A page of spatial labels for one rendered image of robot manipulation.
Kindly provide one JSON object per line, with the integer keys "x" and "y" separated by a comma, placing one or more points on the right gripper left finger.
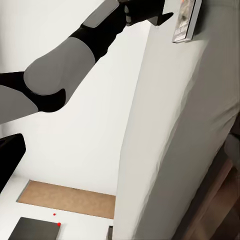
{"x": 12, "y": 150}

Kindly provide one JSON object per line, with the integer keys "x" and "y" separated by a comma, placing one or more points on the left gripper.
{"x": 153, "y": 12}

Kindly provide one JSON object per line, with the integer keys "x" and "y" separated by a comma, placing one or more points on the hardback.
{"x": 187, "y": 21}

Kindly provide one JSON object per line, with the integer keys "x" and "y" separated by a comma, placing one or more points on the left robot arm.
{"x": 50, "y": 81}

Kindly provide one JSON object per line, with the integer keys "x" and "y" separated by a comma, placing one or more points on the sliding door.
{"x": 68, "y": 199}

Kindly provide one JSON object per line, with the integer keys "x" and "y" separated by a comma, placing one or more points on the bed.
{"x": 175, "y": 180}

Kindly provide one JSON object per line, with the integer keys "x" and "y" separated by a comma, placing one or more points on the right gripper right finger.
{"x": 232, "y": 149}

